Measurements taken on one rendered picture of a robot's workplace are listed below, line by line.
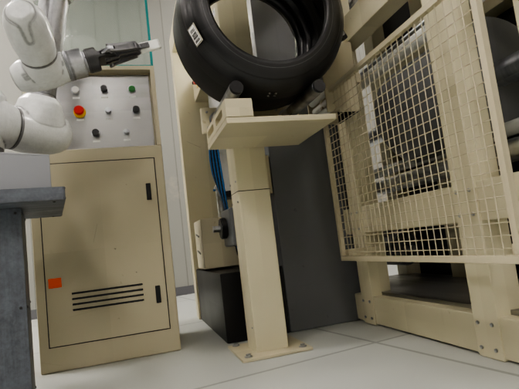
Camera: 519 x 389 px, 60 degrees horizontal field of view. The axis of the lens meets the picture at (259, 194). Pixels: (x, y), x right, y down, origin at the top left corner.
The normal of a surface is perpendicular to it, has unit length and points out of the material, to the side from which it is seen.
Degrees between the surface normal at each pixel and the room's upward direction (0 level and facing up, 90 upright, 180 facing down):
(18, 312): 90
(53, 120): 100
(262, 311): 90
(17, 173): 90
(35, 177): 90
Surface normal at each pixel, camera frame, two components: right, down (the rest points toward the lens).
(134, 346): 0.27, -0.13
